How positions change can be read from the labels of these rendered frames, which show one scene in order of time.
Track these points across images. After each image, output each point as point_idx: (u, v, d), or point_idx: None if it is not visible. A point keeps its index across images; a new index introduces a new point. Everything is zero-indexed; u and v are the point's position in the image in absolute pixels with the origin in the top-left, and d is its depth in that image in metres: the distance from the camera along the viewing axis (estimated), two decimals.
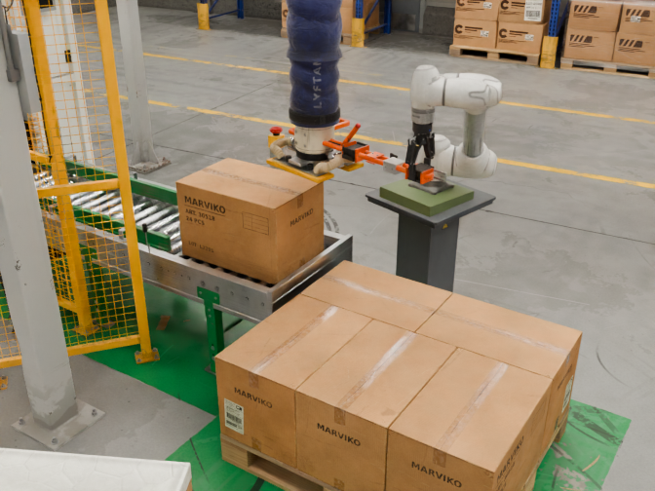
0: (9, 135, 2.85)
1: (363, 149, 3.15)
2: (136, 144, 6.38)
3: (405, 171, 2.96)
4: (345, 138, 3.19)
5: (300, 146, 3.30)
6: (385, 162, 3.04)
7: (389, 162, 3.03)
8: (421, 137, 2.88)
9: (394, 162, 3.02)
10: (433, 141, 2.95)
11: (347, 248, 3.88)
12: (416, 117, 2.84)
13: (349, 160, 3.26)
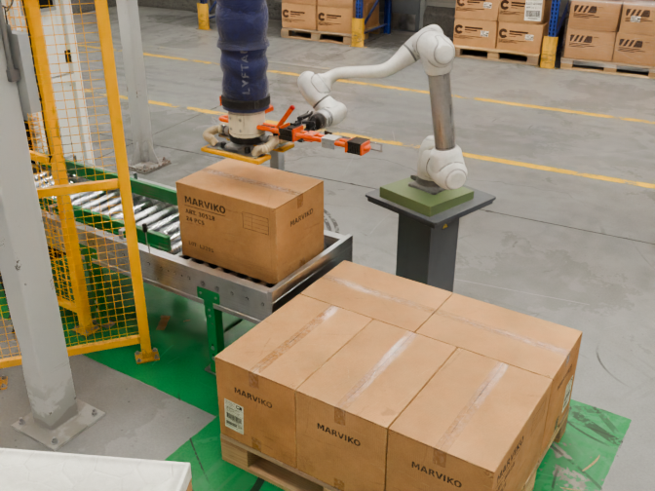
0: (9, 135, 2.85)
1: (298, 129, 3.38)
2: (136, 144, 6.38)
3: (345, 145, 3.22)
4: (281, 121, 3.40)
5: (235, 132, 3.47)
6: (324, 138, 3.28)
7: (327, 137, 3.28)
8: None
9: (331, 137, 3.28)
10: (304, 115, 3.46)
11: (347, 248, 3.88)
12: None
13: (284, 141, 3.48)
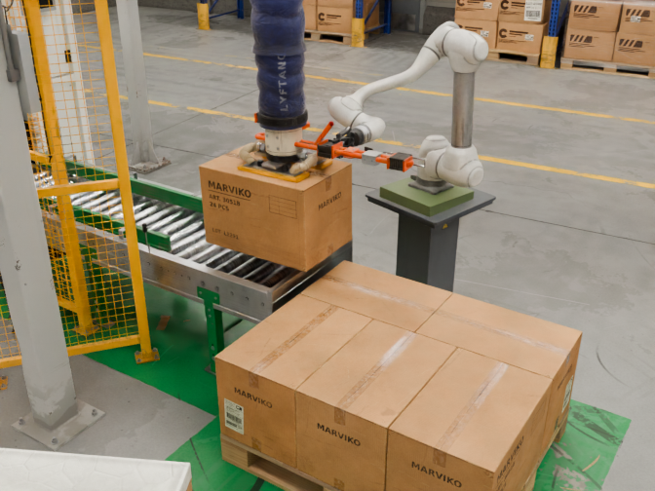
0: (9, 135, 2.85)
1: (337, 145, 3.28)
2: (136, 144, 6.38)
3: (387, 162, 3.12)
4: (319, 137, 3.31)
5: (273, 149, 3.38)
6: (364, 155, 3.19)
7: (367, 154, 3.18)
8: None
9: (372, 154, 3.18)
10: (343, 132, 3.37)
11: (347, 248, 3.88)
12: None
13: (322, 158, 3.38)
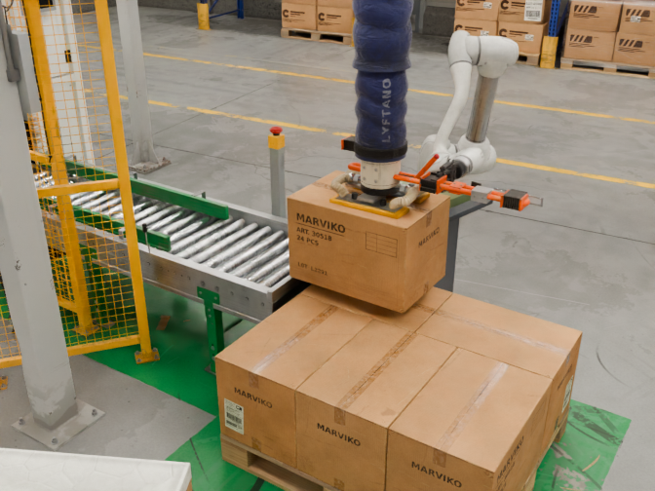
0: (9, 135, 2.85)
1: (443, 179, 3.05)
2: (136, 144, 6.38)
3: (501, 200, 2.89)
4: (421, 170, 3.08)
5: (369, 182, 3.16)
6: (474, 191, 2.96)
7: (478, 191, 2.95)
8: None
9: (483, 190, 2.95)
10: (445, 164, 3.14)
11: None
12: None
13: (422, 192, 3.16)
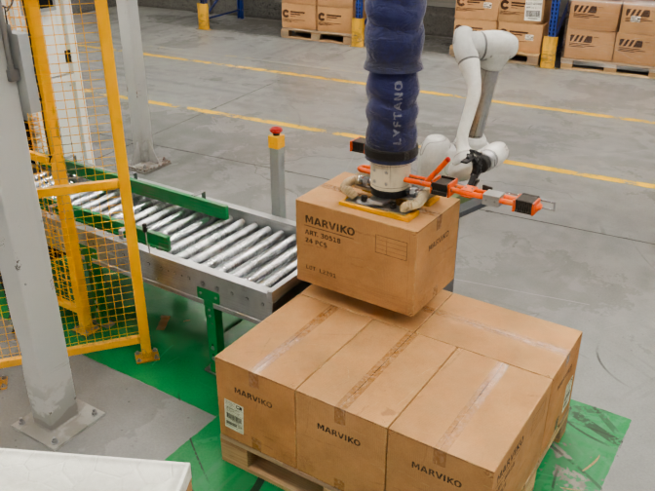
0: (9, 135, 2.85)
1: (453, 183, 3.03)
2: (136, 144, 6.38)
3: (513, 204, 2.87)
4: (432, 173, 3.06)
5: (379, 184, 3.13)
6: (485, 195, 2.94)
7: (489, 194, 2.93)
8: None
9: (495, 194, 2.93)
10: (474, 153, 3.22)
11: None
12: None
13: (433, 195, 3.13)
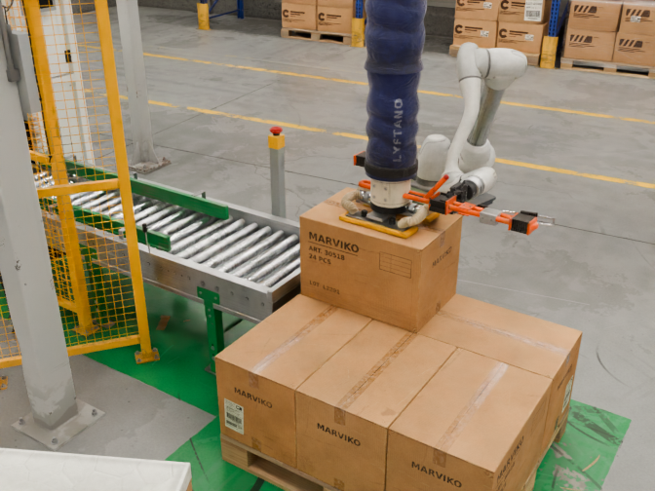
0: (9, 135, 2.85)
1: (451, 200, 3.05)
2: (136, 144, 6.38)
3: (509, 222, 2.88)
4: (431, 191, 3.08)
5: (379, 201, 3.17)
6: (482, 213, 2.95)
7: (486, 212, 2.95)
8: None
9: (492, 212, 2.95)
10: (456, 184, 3.14)
11: None
12: None
13: (432, 211, 3.16)
